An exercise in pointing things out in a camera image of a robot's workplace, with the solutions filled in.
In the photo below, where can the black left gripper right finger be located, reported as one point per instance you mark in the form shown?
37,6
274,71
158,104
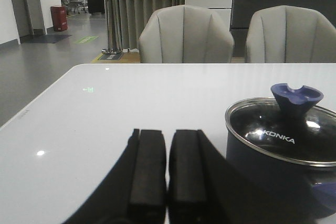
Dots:
190,200

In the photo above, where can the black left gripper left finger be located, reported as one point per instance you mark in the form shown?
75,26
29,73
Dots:
134,190

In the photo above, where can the dark blue saucepan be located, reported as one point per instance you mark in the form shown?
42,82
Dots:
310,188

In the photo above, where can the left grey upholstered chair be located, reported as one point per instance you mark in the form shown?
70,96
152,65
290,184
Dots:
185,34

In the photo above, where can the grey upholstered chair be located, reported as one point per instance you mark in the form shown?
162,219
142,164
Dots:
290,34
185,34

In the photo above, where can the right grey upholstered chair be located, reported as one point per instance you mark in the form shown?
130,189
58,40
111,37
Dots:
290,34

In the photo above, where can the grey pleated curtain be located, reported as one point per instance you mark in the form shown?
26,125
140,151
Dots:
141,6

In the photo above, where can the dark grey sideboard counter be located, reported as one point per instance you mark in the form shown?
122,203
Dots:
242,11

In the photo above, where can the red bin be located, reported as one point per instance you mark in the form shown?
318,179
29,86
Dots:
59,18

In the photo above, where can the chrome barrier post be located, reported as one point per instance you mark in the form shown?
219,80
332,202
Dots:
113,40

